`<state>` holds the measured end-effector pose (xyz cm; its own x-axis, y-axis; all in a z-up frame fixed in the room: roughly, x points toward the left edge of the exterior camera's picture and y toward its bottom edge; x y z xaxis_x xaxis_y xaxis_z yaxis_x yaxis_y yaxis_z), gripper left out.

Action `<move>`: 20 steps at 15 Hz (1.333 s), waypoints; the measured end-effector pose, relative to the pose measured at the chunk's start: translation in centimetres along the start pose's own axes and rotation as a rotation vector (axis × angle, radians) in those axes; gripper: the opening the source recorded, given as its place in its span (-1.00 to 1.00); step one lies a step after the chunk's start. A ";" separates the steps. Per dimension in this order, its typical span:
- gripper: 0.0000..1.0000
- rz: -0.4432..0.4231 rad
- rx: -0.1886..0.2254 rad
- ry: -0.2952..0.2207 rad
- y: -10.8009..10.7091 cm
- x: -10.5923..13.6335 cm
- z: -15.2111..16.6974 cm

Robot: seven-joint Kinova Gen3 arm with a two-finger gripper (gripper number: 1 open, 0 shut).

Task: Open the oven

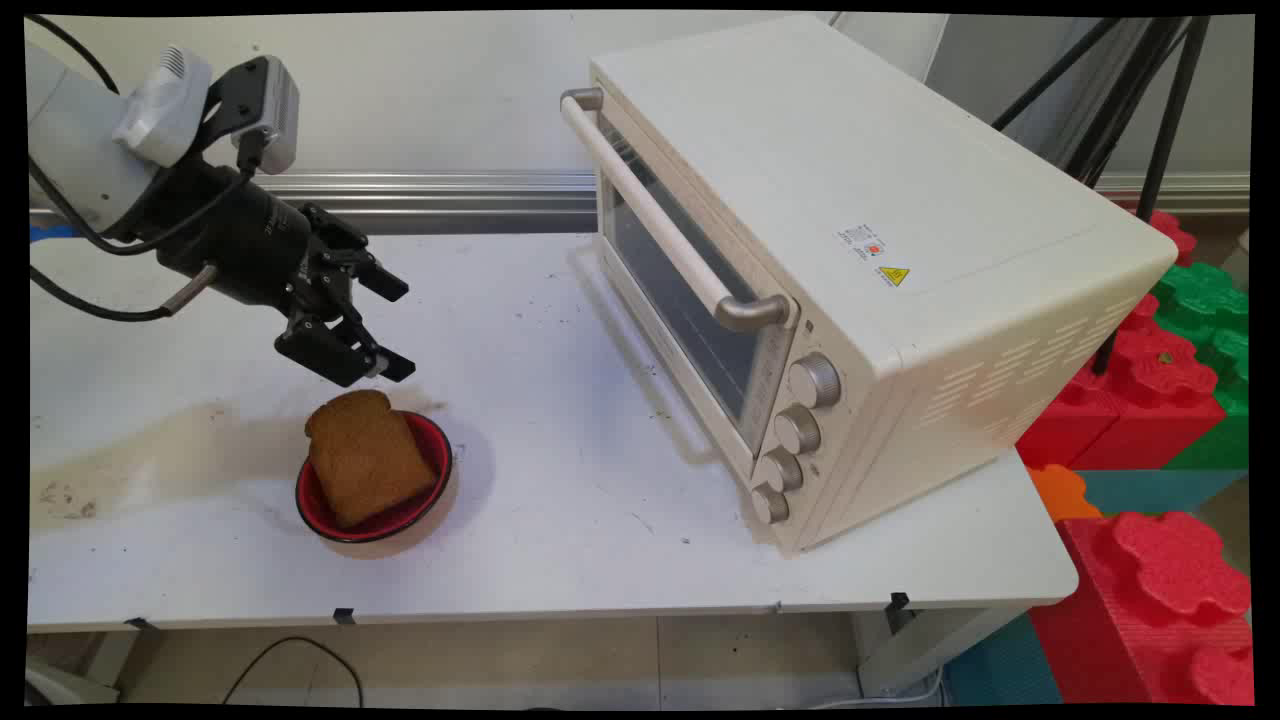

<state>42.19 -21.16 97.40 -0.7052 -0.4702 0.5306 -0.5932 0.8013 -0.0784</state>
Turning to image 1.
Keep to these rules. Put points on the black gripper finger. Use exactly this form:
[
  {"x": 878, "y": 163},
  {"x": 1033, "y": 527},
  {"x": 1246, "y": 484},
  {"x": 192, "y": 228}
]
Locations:
[
  {"x": 350, "y": 258},
  {"x": 330, "y": 348}
]

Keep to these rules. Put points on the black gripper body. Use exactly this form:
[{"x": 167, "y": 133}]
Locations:
[{"x": 240, "y": 240}]

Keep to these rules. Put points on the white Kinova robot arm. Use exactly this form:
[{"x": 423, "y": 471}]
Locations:
[{"x": 70, "y": 150}]

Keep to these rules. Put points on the brown bread slice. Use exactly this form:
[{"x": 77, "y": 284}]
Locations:
[{"x": 365, "y": 455}]

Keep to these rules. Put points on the red bowl with black rim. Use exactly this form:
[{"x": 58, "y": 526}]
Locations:
[{"x": 430, "y": 450}]

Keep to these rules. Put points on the blue object behind table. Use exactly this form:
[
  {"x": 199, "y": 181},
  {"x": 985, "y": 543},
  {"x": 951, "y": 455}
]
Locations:
[{"x": 50, "y": 232}]

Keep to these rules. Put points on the black tape strip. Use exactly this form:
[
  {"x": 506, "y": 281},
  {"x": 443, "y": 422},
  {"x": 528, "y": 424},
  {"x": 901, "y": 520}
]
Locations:
[
  {"x": 343, "y": 616},
  {"x": 140, "y": 624},
  {"x": 898, "y": 601}
]

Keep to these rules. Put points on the white table leg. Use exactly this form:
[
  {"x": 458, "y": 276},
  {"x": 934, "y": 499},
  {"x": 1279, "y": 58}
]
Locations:
[
  {"x": 930, "y": 645},
  {"x": 110, "y": 660}
]

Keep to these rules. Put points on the silver oven knob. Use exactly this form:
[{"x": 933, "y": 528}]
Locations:
[
  {"x": 769, "y": 504},
  {"x": 780, "y": 470},
  {"x": 815, "y": 380},
  {"x": 797, "y": 430}
]

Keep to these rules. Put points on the cream toaster oven body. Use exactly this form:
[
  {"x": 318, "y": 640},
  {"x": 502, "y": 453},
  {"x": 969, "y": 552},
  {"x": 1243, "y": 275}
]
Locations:
[{"x": 900, "y": 170}]

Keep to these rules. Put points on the white panel behind oven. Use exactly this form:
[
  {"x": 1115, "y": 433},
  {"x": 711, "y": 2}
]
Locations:
[{"x": 900, "y": 45}]

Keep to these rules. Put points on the teal foam block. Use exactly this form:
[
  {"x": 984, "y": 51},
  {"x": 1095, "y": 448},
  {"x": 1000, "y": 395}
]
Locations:
[
  {"x": 1000, "y": 670},
  {"x": 1150, "y": 490}
]

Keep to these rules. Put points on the orange foam block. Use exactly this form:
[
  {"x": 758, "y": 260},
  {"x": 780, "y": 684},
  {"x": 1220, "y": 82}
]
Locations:
[{"x": 1062, "y": 492}]

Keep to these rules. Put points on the small red foam block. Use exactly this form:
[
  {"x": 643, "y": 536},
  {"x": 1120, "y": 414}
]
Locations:
[{"x": 1172, "y": 235}]

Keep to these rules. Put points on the black tripod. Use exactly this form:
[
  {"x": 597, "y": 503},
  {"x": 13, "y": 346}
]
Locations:
[{"x": 1170, "y": 110}]

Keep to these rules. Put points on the green foam block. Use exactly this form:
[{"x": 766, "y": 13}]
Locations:
[{"x": 1205, "y": 300}]

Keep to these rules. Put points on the large red foam block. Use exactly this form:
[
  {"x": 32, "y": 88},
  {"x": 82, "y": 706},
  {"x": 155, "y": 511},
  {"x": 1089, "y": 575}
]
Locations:
[{"x": 1160, "y": 600}]

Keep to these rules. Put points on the aluminium rail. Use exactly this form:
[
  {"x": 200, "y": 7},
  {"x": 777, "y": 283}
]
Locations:
[{"x": 430, "y": 200}]

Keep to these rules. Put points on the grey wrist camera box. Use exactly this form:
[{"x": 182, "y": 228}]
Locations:
[{"x": 275, "y": 105}]

